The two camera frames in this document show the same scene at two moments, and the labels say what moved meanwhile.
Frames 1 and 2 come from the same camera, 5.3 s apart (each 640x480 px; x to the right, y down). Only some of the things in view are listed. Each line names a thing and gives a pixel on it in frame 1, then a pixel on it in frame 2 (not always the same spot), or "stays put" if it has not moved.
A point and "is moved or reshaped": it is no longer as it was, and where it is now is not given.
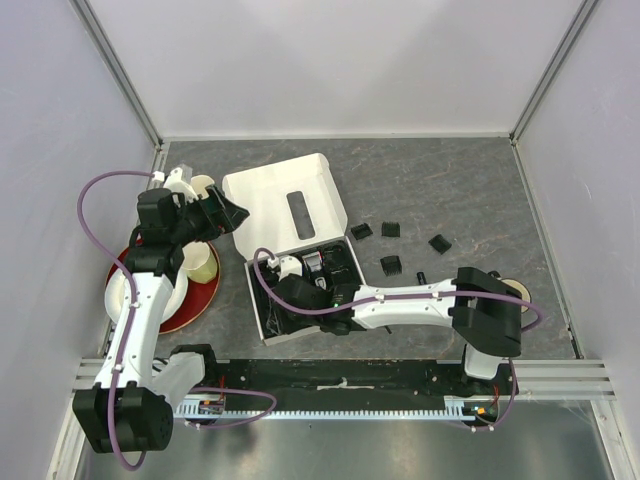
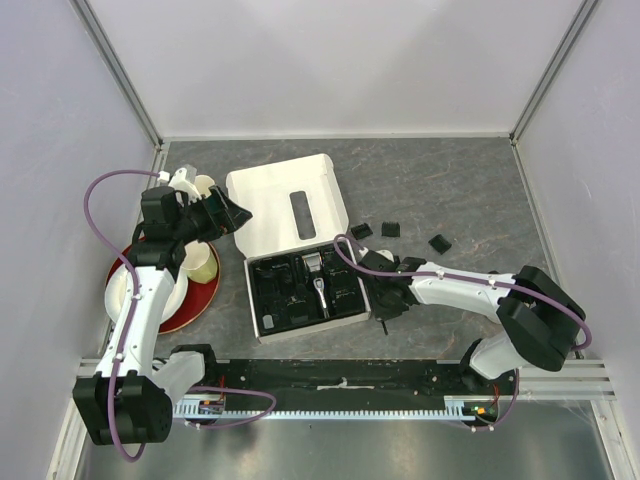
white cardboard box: (284, 208) stays put
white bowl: (114, 293) stays put
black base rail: (361, 385) stays put
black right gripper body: (306, 319) to (383, 307)
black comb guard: (439, 243) stays put
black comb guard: (390, 229) stays put
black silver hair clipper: (313, 267) is moved or reshaped
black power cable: (278, 332) to (284, 266)
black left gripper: (226, 219) stays put
